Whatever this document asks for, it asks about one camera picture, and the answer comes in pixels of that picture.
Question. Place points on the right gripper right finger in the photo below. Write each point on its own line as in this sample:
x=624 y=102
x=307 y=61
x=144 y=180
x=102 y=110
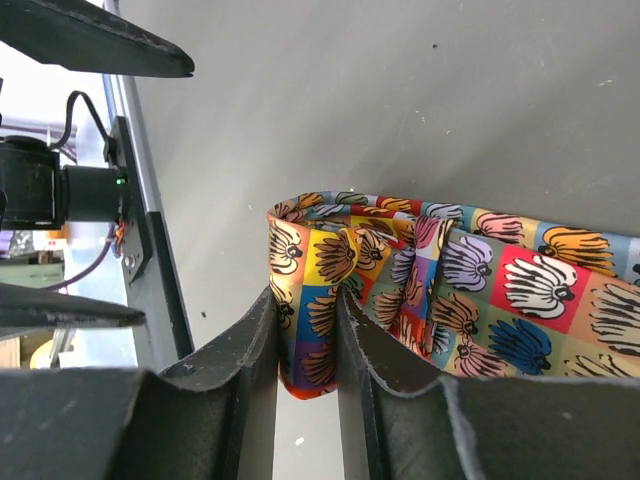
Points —
x=401 y=418

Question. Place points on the colourful banana print tie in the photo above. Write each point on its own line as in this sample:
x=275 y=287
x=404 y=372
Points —
x=475 y=293

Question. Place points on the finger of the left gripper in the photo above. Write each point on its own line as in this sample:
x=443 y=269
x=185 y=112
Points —
x=82 y=37
x=30 y=308

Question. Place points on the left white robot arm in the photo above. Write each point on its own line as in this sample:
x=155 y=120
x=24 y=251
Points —
x=37 y=192

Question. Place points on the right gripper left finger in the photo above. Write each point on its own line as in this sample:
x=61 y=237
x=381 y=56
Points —
x=209 y=416

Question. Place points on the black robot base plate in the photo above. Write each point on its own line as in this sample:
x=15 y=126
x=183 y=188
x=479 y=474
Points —
x=151 y=279

